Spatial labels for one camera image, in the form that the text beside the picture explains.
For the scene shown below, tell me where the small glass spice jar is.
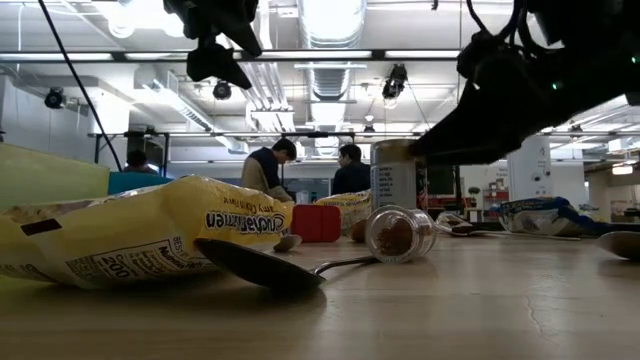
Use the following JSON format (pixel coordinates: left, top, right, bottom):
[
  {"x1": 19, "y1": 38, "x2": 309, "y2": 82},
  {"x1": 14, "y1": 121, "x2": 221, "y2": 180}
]
[{"x1": 363, "y1": 204, "x2": 438, "y2": 265}]

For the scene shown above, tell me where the black left arm base cable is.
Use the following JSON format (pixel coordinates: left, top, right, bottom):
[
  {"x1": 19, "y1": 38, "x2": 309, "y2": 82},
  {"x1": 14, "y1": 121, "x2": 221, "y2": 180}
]
[{"x1": 37, "y1": 0, "x2": 125, "y2": 174}]

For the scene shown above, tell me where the red pink small box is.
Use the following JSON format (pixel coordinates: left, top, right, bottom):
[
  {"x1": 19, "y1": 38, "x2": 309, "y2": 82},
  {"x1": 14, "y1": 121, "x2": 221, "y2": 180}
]
[{"x1": 289, "y1": 203, "x2": 343, "y2": 244}]

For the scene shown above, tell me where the yellow Maruchan ramen packet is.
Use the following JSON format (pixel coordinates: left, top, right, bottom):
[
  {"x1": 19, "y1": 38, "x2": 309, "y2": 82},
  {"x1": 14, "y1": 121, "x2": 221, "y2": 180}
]
[{"x1": 0, "y1": 174, "x2": 296, "y2": 291}]

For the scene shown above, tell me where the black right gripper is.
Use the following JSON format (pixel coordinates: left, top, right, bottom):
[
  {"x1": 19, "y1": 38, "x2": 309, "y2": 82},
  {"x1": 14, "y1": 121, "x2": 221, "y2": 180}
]
[{"x1": 407, "y1": 29, "x2": 640, "y2": 166}]

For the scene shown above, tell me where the yellow translucent plastic tray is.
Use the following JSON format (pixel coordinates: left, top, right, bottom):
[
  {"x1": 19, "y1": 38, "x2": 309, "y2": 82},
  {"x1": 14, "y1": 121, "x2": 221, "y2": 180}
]
[{"x1": 0, "y1": 142, "x2": 111, "y2": 211}]

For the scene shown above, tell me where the white pillar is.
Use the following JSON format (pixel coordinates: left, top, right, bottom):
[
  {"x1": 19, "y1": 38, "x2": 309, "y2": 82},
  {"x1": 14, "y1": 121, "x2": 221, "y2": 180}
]
[{"x1": 506, "y1": 139, "x2": 555, "y2": 201}]

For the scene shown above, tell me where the thin silver spoon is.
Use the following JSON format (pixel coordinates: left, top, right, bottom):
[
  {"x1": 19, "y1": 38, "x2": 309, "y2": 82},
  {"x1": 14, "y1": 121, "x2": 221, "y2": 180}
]
[{"x1": 433, "y1": 210, "x2": 584, "y2": 242}]

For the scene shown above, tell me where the black metal table frame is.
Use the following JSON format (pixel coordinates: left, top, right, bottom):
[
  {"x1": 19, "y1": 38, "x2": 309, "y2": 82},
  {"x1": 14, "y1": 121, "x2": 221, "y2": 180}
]
[{"x1": 574, "y1": 221, "x2": 640, "y2": 236}]

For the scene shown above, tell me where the dark long-handled metal spoon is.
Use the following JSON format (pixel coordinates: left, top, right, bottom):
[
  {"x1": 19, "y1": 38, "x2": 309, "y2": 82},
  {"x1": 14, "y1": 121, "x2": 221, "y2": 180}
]
[{"x1": 194, "y1": 237, "x2": 381, "y2": 292}]

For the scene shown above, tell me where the person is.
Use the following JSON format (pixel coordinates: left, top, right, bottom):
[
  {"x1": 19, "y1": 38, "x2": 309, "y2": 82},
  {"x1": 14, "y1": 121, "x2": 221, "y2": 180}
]
[
  {"x1": 240, "y1": 138, "x2": 299, "y2": 204},
  {"x1": 122, "y1": 149, "x2": 161, "y2": 176},
  {"x1": 329, "y1": 143, "x2": 372, "y2": 197}
]

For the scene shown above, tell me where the black monitor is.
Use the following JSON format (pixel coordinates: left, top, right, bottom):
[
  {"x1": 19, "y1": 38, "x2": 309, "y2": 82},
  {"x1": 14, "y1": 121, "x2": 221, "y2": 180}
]
[{"x1": 417, "y1": 164, "x2": 461, "y2": 197}]

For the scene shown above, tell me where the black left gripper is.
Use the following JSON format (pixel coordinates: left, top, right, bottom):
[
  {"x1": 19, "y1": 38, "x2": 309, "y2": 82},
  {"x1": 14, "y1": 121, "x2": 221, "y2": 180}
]
[{"x1": 162, "y1": 0, "x2": 264, "y2": 91}]

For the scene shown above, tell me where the yellow crinkled snack packet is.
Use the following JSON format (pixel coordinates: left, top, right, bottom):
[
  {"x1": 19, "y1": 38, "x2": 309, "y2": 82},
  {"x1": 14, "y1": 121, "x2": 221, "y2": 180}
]
[{"x1": 313, "y1": 190, "x2": 374, "y2": 237}]

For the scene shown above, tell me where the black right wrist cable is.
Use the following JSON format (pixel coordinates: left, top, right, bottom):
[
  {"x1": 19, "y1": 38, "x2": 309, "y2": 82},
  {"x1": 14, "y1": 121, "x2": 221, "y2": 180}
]
[{"x1": 464, "y1": 0, "x2": 539, "y2": 59}]

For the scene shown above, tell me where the blue white snack packet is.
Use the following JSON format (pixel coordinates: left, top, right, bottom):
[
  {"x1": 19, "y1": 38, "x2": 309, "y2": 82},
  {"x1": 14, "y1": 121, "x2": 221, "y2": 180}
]
[{"x1": 497, "y1": 195, "x2": 601, "y2": 238}]

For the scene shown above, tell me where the silver ventilation duct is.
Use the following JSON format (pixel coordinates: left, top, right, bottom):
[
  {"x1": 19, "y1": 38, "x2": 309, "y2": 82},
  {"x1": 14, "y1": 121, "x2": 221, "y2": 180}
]
[{"x1": 297, "y1": 0, "x2": 369, "y2": 104}]

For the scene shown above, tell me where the red storage shelf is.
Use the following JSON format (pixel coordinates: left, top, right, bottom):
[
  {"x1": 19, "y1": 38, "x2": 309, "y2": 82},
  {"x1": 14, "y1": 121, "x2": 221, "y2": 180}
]
[{"x1": 482, "y1": 177, "x2": 511, "y2": 206}]

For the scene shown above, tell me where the orange-handled metal spoon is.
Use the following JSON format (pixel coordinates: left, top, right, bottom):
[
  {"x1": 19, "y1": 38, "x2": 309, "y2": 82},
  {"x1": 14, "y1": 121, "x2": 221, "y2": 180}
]
[{"x1": 596, "y1": 230, "x2": 640, "y2": 262}]

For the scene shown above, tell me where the white ceiling duct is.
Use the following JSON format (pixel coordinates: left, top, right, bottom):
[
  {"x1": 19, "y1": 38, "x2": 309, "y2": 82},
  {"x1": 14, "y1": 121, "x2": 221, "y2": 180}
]
[{"x1": 132, "y1": 64, "x2": 251, "y2": 154}]

